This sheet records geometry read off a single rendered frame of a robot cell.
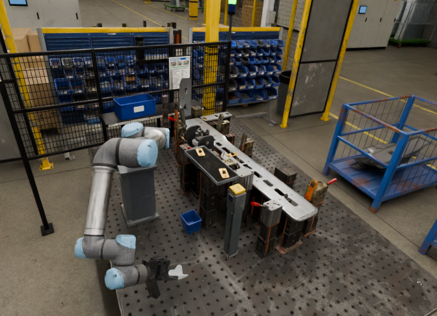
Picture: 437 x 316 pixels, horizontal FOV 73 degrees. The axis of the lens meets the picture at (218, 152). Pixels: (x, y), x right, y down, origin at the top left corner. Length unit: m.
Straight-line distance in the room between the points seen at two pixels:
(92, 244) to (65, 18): 7.41
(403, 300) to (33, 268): 2.55
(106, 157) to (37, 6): 7.22
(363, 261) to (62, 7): 7.78
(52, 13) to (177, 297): 7.47
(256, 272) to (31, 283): 1.76
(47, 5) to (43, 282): 6.63
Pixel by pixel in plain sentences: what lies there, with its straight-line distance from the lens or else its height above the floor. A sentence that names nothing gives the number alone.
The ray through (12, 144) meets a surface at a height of 0.35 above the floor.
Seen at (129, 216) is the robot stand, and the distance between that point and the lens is 1.95.
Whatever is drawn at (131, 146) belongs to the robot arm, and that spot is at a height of 1.45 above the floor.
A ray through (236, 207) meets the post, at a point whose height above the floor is 1.07.
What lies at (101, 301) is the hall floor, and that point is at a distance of 2.53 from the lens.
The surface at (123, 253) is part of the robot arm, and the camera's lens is 1.23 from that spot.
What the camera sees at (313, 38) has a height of 1.40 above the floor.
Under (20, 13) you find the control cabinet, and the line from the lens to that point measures 8.39.
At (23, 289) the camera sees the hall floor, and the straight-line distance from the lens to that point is 2.79.
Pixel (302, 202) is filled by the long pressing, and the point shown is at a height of 1.00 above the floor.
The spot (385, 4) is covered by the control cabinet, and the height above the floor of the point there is 1.63.
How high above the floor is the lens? 2.05
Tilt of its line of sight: 30 degrees down
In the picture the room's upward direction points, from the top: 4 degrees clockwise
